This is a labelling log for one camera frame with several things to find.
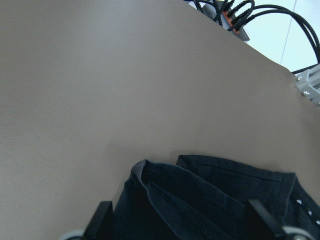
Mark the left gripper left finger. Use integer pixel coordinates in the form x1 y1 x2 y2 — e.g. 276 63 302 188
83 201 113 240

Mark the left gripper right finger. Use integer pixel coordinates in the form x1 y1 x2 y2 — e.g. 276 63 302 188
245 199 285 240

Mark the black printed t-shirt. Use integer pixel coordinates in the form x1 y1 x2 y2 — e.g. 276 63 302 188
113 155 320 240

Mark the power strip with orange plugs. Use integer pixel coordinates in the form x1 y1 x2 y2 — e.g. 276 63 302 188
196 0 250 42

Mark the aluminium frame post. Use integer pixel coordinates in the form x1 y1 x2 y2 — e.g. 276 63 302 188
295 64 320 108

